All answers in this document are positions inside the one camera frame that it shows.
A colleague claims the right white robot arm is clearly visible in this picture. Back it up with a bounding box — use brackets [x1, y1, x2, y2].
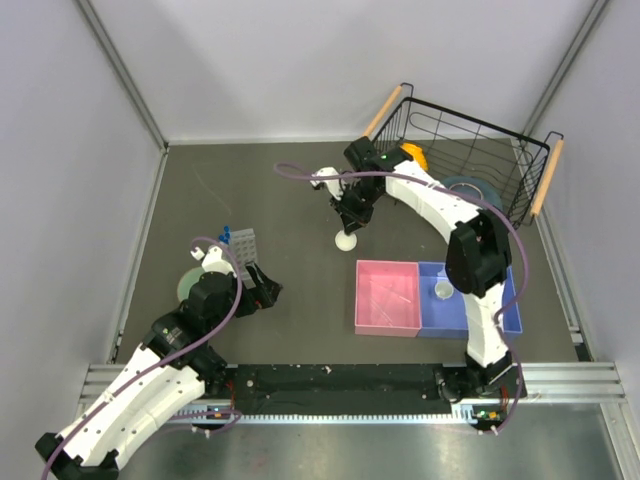
[329, 137, 512, 396]

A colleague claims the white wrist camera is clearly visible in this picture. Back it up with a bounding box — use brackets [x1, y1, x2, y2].
[191, 245, 236, 275]
[310, 167, 344, 200]

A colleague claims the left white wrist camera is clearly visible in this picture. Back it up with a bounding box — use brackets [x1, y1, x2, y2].
[191, 245, 236, 275]

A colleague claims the dark blue plate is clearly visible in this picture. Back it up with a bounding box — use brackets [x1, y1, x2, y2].
[441, 176, 503, 210]

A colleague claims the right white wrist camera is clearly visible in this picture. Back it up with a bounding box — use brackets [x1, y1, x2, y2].
[310, 167, 344, 200]

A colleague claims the purple cable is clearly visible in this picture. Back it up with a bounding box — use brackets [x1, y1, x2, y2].
[273, 161, 530, 436]
[38, 235, 245, 480]

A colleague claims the white crucible cup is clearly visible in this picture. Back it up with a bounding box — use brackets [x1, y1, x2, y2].
[434, 280, 454, 300]

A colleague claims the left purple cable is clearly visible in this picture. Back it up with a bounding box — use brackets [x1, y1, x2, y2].
[38, 235, 245, 480]

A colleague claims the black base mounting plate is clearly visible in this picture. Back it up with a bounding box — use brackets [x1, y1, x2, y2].
[219, 362, 481, 416]

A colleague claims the light green plate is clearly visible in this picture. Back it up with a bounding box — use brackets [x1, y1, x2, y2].
[177, 266, 205, 302]

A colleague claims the pink plastic bin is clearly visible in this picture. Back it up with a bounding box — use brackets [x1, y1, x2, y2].
[354, 260, 421, 338]

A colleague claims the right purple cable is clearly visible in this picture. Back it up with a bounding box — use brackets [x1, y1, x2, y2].
[273, 161, 530, 436]

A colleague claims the orange and brown bowl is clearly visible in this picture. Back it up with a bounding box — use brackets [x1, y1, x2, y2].
[401, 142, 429, 171]

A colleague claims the aluminium frame rail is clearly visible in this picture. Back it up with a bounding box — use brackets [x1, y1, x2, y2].
[76, 361, 624, 433]

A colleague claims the clear test tube rack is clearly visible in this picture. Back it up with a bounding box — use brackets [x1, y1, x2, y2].
[229, 228, 258, 282]

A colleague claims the blue plastic bin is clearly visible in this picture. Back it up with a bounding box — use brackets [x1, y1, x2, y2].
[417, 262, 523, 340]

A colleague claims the black wire dish basket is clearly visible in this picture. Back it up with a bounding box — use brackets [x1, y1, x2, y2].
[364, 82, 564, 227]

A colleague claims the white crucible lid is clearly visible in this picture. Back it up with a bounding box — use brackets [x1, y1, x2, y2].
[334, 230, 357, 252]

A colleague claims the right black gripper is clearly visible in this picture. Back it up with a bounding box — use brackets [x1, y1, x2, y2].
[329, 181, 383, 236]

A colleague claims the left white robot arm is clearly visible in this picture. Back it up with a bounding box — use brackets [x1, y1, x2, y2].
[35, 263, 282, 479]

